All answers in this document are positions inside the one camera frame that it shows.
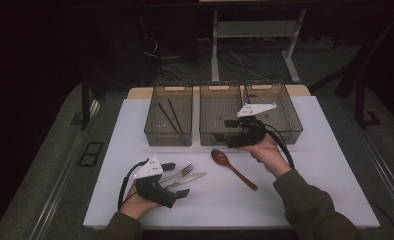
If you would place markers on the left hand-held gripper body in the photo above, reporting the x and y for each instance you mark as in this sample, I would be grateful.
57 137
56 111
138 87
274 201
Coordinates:
155 191

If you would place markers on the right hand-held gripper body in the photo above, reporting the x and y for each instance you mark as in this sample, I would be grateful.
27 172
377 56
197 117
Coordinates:
248 133

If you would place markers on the silver table knife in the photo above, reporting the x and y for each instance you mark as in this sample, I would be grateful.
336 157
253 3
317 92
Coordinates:
191 178

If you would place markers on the clear brown plastic basket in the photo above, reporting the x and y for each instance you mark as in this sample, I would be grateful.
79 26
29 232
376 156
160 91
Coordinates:
285 116
161 126
215 113

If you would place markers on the red-brown wooden spoon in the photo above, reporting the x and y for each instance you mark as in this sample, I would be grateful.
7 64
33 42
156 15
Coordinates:
218 156

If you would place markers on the person's left hand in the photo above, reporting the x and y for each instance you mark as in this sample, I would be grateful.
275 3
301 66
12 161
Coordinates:
135 205

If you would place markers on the person's right hand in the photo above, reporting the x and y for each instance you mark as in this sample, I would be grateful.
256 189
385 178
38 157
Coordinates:
268 156

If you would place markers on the white table board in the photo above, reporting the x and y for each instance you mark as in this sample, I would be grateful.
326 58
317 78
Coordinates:
225 210

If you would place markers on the black metal stand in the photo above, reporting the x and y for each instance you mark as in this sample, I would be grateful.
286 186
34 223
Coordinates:
85 110
360 106

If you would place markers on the white metal desk frame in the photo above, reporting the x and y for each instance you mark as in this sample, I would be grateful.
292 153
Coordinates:
251 29

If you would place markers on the metal floor rail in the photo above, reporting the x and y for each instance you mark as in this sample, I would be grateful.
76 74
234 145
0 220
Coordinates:
56 200
388 176

